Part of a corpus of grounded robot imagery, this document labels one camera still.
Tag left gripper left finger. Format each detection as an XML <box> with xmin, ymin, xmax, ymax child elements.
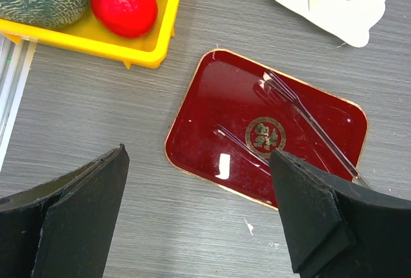
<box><xmin>1</xmin><ymin>144</ymin><xmax>130</xmax><ymax>277</ymax></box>

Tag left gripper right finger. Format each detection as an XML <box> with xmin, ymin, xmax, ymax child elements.
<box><xmin>269</xmin><ymin>150</ymin><xmax>410</xmax><ymax>277</ymax></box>

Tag metal tweezers tongs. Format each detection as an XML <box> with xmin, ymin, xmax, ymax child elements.
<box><xmin>213</xmin><ymin>69</ymin><xmax>372</xmax><ymax>189</ymax></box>

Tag red lacquer snack tray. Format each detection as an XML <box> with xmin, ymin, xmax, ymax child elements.
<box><xmin>165</xmin><ymin>49</ymin><xmax>368</xmax><ymax>208</ymax></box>

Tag yellow plastic fruit bin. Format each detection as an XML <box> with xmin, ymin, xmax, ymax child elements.
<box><xmin>1</xmin><ymin>0</ymin><xmax>180</xmax><ymax>68</ymax></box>

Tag red apple at front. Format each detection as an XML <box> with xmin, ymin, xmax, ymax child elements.
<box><xmin>91</xmin><ymin>0</ymin><xmax>159</xmax><ymax>39</ymax></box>

